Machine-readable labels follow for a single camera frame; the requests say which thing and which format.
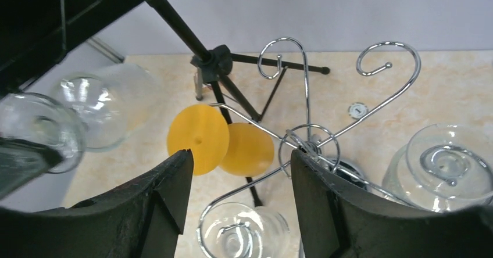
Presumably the orange plastic wine glass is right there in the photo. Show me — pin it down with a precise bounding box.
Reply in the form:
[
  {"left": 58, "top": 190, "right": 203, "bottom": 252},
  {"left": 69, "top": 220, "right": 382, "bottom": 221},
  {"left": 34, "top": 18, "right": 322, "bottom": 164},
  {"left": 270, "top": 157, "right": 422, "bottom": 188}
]
[{"left": 167, "top": 104, "right": 274, "bottom": 177}]

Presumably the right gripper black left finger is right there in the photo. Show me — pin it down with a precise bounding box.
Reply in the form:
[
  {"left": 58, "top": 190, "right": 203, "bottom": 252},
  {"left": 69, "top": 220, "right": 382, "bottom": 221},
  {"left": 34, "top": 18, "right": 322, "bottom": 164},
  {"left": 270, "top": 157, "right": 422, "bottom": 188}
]
[{"left": 1, "top": 150, "right": 194, "bottom": 257}]

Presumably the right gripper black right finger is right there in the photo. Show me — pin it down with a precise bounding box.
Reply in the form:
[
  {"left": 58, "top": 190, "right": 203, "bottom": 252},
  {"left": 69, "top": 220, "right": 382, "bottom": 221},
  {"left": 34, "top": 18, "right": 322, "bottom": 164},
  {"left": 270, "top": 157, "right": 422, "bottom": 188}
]
[{"left": 291, "top": 149, "right": 492, "bottom": 257}]

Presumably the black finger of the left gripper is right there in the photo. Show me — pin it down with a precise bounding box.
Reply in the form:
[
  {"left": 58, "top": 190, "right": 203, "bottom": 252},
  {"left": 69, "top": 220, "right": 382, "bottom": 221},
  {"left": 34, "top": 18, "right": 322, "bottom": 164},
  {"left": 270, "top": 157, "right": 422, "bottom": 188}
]
[{"left": 1, "top": 137, "right": 63, "bottom": 199}]

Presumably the black music stand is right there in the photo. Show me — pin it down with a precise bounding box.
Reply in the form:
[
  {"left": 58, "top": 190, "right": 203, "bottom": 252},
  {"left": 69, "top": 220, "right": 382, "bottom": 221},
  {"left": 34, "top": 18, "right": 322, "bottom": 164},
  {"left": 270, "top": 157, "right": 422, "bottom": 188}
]
[{"left": 0, "top": 0, "right": 331, "bottom": 207}]

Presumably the small white round token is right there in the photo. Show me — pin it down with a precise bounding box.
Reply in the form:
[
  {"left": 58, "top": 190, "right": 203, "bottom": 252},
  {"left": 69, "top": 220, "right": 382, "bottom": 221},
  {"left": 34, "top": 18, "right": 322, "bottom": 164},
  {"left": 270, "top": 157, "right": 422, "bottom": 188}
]
[{"left": 348, "top": 102, "right": 369, "bottom": 120}]

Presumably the silver wire glass rack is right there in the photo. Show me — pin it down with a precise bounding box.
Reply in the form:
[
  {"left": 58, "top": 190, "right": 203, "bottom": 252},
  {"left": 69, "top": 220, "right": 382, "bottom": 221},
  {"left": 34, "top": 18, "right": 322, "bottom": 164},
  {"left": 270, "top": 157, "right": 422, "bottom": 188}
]
[{"left": 195, "top": 37, "right": 493, "bottom": 258}]

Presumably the clear wine glass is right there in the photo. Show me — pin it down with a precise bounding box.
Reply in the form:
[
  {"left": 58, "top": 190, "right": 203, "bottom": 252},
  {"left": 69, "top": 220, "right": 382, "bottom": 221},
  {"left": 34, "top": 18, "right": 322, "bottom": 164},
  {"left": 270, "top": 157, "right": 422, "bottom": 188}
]
[{"left": 197, "top": 202, "right": 290, "bottom": 257}]

